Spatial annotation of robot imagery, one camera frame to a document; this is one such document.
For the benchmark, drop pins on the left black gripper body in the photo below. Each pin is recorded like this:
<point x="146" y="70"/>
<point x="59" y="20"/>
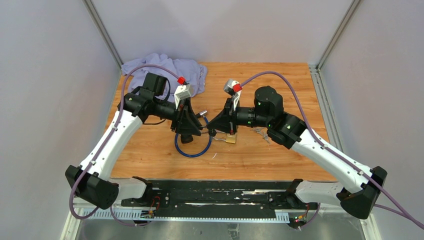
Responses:
<point x="179" y="117"/>

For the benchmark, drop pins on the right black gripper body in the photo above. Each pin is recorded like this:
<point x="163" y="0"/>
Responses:
<point x="232" y="115"/>

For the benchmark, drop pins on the black head key pair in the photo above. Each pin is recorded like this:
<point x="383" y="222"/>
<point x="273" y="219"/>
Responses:
<point x="212" y="132"/>

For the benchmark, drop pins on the small black padlock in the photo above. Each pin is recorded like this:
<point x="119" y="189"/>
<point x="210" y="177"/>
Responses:
<point x="186" y="138"/>

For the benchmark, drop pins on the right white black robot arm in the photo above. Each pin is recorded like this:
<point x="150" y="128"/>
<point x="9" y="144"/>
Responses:
<point x="355" y="190"/>

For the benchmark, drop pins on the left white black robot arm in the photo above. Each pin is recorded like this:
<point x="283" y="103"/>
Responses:
<point x="91" y="180"/>

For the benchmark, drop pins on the silver key bunch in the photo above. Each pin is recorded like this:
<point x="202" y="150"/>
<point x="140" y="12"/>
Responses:
<point x="262" y="131"/>

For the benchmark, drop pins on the brass padlock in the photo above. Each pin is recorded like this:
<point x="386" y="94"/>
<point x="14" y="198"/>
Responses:
<point x="226" y="137"/>

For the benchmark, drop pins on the crumpled lavender cloth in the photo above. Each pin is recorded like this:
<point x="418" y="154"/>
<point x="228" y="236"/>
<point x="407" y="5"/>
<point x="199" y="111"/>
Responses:
<point x="193" y="72"/>

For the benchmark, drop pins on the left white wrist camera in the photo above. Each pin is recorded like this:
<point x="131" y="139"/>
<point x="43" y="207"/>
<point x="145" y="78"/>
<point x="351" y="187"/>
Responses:
<point x="184" y="91"/>

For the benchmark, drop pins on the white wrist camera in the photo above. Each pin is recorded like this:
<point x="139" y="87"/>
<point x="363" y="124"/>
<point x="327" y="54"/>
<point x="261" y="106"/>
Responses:
<point x="184" y="91"/>
<point x="234" y="89"/>

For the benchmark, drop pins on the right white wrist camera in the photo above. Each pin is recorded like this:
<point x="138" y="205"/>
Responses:
<point x="234" y="89"/>

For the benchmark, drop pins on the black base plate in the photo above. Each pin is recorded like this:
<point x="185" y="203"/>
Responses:
<point x="220" y="200"/>

